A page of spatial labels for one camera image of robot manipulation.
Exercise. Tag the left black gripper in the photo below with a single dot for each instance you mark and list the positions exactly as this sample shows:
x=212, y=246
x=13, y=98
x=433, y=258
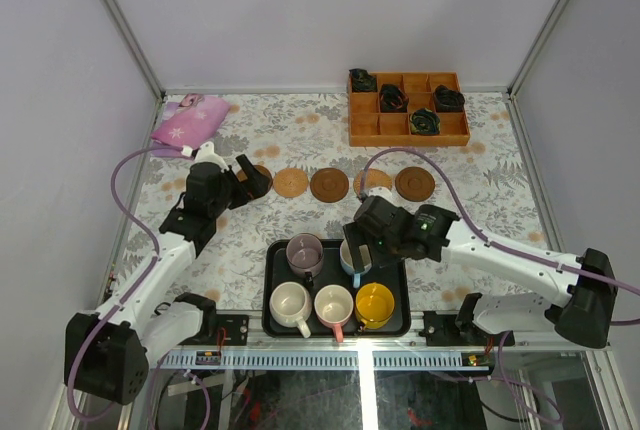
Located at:
x=242, y=187

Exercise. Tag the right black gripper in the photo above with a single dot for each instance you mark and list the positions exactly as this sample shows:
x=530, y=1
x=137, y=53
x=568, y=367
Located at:
x=357, y=235

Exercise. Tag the dark brown wooden coaster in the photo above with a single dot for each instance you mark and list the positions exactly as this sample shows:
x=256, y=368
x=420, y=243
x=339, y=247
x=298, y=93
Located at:
x=415, y=184
x=257, y=187
x=329, y=185

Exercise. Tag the blue mug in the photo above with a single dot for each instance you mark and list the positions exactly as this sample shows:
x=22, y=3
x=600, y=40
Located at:
x=348, y=266

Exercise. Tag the woven rattan coaster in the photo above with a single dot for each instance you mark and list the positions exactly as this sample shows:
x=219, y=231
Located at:
x=373, y=179
x=290, y=182

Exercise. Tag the yellow mug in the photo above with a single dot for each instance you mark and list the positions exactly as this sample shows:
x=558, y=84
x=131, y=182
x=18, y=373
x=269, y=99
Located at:
x=374, y=306

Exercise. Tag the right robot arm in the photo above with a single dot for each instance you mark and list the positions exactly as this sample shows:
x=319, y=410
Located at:
x=571, y=295

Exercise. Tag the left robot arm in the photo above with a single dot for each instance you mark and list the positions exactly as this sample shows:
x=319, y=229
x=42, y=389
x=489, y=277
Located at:
x=109, y=351

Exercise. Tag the purple mug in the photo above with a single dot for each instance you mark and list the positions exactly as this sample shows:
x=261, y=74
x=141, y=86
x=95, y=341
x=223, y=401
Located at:
x=305, y=256

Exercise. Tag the black serving tray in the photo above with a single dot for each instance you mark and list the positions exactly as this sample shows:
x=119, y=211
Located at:
x=277, y=272

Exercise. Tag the pink mug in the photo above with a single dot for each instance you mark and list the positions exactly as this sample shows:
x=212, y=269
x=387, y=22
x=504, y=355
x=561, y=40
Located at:
x=334, y=305

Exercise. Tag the pink folded cloth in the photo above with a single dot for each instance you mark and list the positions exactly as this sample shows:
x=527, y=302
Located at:
x=191, y=122

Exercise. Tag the cream white mug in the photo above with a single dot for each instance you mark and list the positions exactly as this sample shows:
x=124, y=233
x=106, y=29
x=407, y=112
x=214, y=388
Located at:
x=290, y=305

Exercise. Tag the rolled dark sock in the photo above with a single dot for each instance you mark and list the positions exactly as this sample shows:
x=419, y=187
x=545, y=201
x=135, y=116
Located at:
x=447, y=100
x=362, y=81
x=424, y=122
x=392, y=99

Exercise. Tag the orange compartment organizer box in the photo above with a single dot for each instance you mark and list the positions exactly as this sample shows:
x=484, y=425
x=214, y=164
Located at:
x=370, y=126

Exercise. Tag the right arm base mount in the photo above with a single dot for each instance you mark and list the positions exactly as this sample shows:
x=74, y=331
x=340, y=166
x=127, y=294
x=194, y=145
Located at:
x=455, y=330

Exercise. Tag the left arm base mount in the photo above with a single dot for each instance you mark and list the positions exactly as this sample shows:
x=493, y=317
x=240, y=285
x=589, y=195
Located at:
x=222, y=331

